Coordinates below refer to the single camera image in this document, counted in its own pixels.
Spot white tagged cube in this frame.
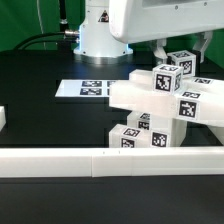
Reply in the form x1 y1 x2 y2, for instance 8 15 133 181
152 64 183 94
168 50 196 77

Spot white chair seat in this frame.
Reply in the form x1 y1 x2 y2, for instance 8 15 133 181
150 115 187 147

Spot white left fence bar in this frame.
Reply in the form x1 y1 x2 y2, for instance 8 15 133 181
0 106 6 132

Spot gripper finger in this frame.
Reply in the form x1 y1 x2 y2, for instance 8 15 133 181
193 31 213 63
150 39 168 65

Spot white front fence bar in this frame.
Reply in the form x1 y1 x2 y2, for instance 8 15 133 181
0 147 224 178

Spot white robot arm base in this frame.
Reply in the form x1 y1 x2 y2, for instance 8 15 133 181
74 0 133 65

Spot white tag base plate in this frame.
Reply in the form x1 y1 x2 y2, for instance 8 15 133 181
55 79 114 98

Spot white fence bar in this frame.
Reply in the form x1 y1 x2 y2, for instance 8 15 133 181
0 147 224 178
210 127 224 145
0 106 6 132

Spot white chair back frame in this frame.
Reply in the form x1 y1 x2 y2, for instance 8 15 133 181
109 70 224 127

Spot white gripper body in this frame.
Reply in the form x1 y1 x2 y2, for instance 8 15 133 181
109 0 224 44

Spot white right fence bar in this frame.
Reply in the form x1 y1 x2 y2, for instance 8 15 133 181
210 127 224 145

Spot black cables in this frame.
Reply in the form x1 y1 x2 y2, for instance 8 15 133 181
13 29 81 52

